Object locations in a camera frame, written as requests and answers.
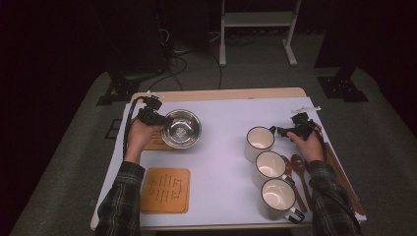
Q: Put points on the black metal stand base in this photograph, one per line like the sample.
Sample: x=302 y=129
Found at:
x=342 y=88
x=119 y=90

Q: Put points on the person's right hand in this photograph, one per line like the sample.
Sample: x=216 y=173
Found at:
x=311 y=149

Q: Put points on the person's left hand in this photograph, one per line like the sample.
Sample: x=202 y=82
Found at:
x=137 y=137

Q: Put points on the stainless steel bowl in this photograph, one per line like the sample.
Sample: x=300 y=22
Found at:
x=182 y=129

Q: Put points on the white metal stand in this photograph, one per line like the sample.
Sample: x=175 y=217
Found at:
x=255 y=19

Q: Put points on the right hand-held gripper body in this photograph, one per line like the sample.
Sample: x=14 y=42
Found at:
x=303 y=128

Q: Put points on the white mug with black rim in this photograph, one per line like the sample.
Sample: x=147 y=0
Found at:
x=278 y=195
x=260 y=137
x=270 y=164

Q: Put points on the brown wooden spoon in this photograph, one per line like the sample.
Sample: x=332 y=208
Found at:
x=298 y=164
x=287 y=168

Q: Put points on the brown wooden chopstick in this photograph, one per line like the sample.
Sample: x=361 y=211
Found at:
x=337 y=177
x=342 y=177

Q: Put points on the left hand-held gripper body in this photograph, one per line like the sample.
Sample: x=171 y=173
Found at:
x=149 y=116

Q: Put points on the bamboo trivet with cutouts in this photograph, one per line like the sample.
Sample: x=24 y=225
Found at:
x=154 y=146
x=165 y=203

